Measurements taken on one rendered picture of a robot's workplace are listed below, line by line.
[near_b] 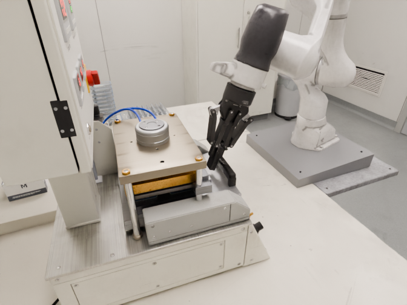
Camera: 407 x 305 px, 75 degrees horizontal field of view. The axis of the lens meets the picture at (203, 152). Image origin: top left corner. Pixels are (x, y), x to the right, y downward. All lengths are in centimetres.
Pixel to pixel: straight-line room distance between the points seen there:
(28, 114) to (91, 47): 258
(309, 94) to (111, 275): 96
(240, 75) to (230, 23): 228
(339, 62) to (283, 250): 70
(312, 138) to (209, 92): 186
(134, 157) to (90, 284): 29
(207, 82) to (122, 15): 104
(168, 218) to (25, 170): 28
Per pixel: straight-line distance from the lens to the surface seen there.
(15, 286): 93
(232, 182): 71
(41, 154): 48
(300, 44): 71
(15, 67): 44
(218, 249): 72
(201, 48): 281
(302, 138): 127
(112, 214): 73
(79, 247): 69
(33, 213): 105
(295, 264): 87
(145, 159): 58
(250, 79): 64
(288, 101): 352
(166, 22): 310
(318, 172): 116
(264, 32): 63
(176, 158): 57
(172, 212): 60
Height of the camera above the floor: 142
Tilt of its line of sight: 31 degrees down
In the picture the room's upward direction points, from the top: straight up
